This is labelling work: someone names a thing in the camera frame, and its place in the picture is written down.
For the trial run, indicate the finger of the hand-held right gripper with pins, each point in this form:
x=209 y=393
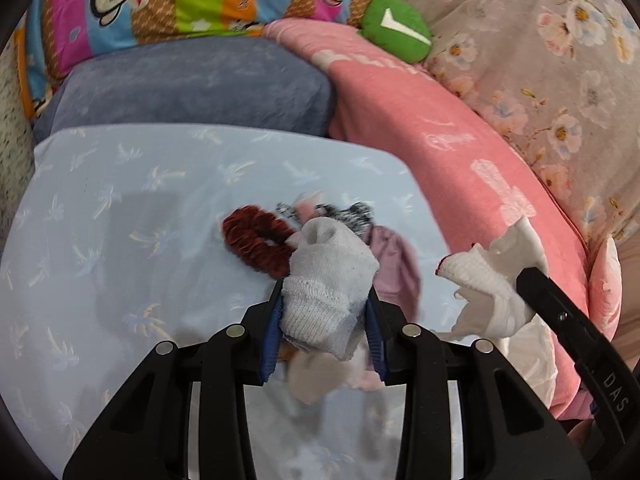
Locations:
x=565 y=315

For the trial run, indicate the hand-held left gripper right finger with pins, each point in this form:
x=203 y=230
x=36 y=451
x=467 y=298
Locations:
x=376 y=342

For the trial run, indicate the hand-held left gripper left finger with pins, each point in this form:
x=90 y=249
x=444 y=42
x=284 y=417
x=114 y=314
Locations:
x=271 y=332

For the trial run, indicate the bin with white bag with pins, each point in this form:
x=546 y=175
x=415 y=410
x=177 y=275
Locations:
x=530 y=365

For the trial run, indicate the pinkish white tissue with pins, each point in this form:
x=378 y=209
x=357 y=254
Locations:
x=312 y=380

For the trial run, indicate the white sock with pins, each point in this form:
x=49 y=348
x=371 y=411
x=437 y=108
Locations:
x=320 y=280

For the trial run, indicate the dark red scrunchie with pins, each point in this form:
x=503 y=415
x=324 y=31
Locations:
x=250 y=240

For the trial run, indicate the leopard print hair band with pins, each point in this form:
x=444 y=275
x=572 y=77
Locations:
x=356 y=216

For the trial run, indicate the small pink pillow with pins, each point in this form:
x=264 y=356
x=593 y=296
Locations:
x=606 y=290

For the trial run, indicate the purple cloth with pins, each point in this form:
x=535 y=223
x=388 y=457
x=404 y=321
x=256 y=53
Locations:
x=396 y=270

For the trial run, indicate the light blue patterned pillow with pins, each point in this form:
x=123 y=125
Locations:
x=125 y=240

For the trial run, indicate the pink blanket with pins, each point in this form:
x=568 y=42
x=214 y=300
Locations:
x=400 y=110

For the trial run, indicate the floral grey quilt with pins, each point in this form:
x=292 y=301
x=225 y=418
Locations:
x=540 y=60

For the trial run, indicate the blue-grey pillow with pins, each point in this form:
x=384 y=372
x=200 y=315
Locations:
x=190 y=85

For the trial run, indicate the green round cushion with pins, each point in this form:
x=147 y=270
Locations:
x=395 y=30

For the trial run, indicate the pale speckled cloth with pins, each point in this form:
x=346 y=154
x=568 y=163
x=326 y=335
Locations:
x=14 y=135

